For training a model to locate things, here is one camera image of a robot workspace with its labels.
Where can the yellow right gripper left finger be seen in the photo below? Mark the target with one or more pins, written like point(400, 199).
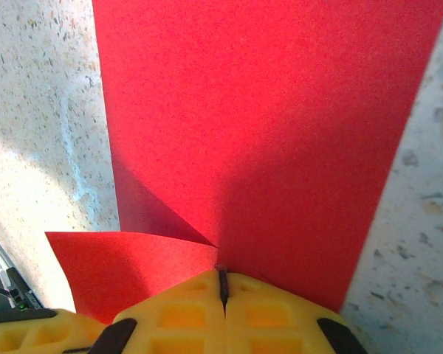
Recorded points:
point(177, 321)

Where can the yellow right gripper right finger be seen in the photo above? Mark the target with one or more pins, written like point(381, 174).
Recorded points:
point(273, 321)

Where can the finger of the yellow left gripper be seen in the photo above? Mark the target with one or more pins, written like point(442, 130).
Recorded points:
point(29, 337)

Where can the red cloth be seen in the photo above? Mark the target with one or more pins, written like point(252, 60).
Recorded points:
point(258, 140)

